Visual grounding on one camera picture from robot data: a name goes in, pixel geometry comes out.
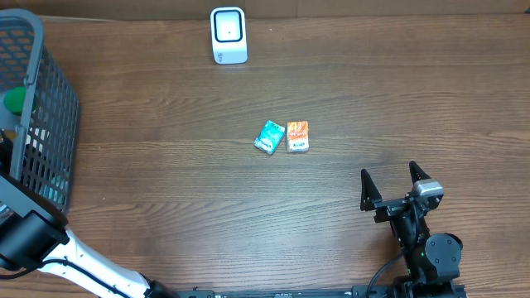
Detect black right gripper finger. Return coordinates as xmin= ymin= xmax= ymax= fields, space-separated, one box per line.
xmin=360 ymin=169 xmax=383 ymax=211
xmin=409 ymin=161 xmax=431 ymax=183

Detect orange tissue pack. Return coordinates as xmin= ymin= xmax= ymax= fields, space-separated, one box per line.
xmin=287 ymin=121 xmax=310 ymax=153

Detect teal tissue pack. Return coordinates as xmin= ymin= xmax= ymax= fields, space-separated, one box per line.
xmin=253 ymin=120 xmax=286 ymax=155

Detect green capped clear bottle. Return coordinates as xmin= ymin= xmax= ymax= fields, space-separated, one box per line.
xmin=1 ymin=86 xmax=32 ymax=130

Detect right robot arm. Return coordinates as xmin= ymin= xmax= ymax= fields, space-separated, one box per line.
xmin=360 ymin=161 xmax=466 ymax=297

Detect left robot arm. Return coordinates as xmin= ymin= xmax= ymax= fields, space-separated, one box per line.
xmin=1 ymin=172 xmax=177 ymax=297

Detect white barcode scanner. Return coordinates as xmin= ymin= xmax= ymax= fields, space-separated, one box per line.
xmin=210 ymin=7 xmax=248 ymax=65

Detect grey plastic mesh basket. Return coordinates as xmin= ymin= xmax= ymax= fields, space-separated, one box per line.
xmin=1 ymin=8 xmax=80 ymax=213

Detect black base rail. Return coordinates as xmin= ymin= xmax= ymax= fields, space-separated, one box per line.
xmin=173 ymin=284 xmax=469 ymax=298

